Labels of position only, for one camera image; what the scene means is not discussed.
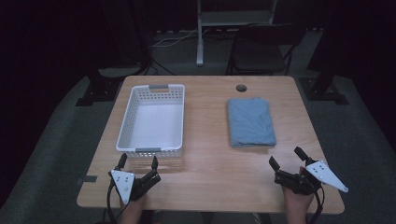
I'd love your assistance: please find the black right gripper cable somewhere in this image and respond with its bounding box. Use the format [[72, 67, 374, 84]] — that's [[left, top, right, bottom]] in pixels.
[[307, 185, 325, 224]]

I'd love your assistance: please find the person's left hand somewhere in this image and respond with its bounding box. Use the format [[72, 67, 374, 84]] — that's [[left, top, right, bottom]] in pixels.
[[120, 193, 148, 216]]

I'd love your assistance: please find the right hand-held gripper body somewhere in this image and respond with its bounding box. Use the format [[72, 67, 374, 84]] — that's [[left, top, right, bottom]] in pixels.
[[274, 159, 349, 197]]

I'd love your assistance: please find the black chair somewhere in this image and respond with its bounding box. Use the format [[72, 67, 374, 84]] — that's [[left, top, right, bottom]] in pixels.
[[225, 22, 306, 77]]

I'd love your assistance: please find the white plastic basket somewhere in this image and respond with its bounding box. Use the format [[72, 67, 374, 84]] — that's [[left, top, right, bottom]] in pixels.
[[116, 83, 186, 159]]

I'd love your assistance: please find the grey tape strip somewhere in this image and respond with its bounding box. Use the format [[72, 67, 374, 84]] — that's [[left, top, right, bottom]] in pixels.
[[76, 175, 98, 187]]

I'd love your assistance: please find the black stand with base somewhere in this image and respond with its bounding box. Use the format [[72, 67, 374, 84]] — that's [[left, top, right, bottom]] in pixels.
[[75, 0, 151, 107], [298, 0, 350, 105]]

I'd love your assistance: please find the blue cloth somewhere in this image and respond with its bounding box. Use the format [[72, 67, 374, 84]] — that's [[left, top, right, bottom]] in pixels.
[[226, 97, 277, 148]]

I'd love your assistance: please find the person's right hand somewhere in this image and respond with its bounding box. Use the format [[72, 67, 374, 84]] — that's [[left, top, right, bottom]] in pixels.
[[280, 165, 316, 213]]

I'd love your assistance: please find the black floor cable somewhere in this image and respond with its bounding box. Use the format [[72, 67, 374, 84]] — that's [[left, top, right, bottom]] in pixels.
[[143, 57, 177, 77]]

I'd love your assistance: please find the grey metal stand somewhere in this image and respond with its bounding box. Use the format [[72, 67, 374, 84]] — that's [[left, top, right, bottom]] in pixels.
[[195, 0, 278, 67]]

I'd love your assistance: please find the white floor cable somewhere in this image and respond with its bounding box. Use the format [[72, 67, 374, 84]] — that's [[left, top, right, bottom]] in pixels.
[[151, 27, 209, 49]]

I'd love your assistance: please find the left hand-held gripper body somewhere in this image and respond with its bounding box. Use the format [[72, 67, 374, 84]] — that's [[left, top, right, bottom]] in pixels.
[[108, 169, 163, 205]]

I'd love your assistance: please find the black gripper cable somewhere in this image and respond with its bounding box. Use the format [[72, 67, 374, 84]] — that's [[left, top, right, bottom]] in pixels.
[[105, 179, 129, 224], [307, 185, 325, 224]]

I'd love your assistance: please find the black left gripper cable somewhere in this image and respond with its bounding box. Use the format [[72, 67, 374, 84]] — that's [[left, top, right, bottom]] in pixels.
[[105, 179, 129, 224]]

